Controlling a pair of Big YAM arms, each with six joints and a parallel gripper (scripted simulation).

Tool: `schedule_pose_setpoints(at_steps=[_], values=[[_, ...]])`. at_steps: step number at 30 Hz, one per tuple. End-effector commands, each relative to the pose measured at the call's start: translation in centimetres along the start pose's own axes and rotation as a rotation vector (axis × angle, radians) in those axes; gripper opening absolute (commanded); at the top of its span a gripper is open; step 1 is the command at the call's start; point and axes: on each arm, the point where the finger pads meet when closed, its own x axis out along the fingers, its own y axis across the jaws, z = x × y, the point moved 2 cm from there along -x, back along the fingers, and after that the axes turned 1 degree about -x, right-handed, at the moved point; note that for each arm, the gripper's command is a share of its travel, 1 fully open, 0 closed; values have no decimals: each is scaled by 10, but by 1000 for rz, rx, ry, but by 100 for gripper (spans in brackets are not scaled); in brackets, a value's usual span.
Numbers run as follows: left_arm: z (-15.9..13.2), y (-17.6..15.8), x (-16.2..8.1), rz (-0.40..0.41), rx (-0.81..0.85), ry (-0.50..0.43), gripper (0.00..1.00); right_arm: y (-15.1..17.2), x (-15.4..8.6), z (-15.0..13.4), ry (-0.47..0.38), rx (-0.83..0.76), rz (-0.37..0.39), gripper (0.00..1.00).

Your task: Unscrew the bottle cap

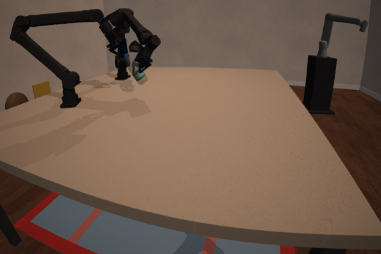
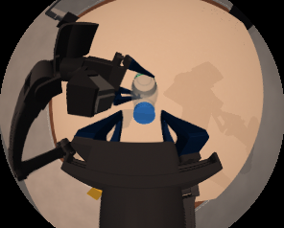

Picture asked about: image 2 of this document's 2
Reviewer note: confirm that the blue bottle cap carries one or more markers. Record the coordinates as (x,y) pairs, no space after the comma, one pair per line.
(143,113)

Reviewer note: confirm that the clear glass bottle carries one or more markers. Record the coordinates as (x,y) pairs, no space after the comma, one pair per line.
(143,89)

